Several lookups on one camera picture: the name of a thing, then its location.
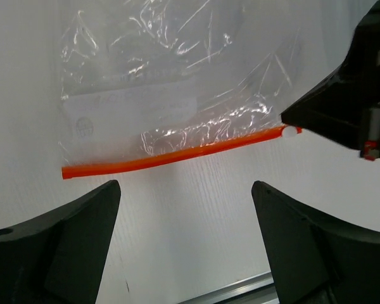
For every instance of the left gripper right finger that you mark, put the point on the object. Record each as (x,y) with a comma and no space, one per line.
(315,257)

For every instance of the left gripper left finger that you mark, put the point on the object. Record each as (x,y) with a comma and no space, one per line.
(59,256)

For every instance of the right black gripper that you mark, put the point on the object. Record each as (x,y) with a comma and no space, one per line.
(346,109)

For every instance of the clear orange zip top bag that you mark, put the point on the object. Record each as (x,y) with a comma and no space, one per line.
(148,83)

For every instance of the aluminium mounting rail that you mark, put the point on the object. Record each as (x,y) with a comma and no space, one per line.
(256,289)

